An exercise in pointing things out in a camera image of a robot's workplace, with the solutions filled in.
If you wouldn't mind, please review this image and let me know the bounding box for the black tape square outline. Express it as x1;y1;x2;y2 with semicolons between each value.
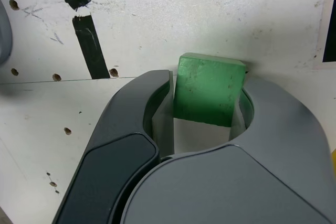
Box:
322;0;336;63

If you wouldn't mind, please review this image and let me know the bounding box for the black tape strip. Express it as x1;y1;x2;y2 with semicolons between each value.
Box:
54;0;111;80

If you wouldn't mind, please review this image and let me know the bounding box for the green cube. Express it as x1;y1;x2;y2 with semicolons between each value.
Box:
172;51;248;128

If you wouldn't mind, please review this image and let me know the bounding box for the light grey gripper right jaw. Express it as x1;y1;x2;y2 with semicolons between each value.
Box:
119;77;336;224

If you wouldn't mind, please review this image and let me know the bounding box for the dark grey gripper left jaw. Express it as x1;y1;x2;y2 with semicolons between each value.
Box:
51;69;175;224

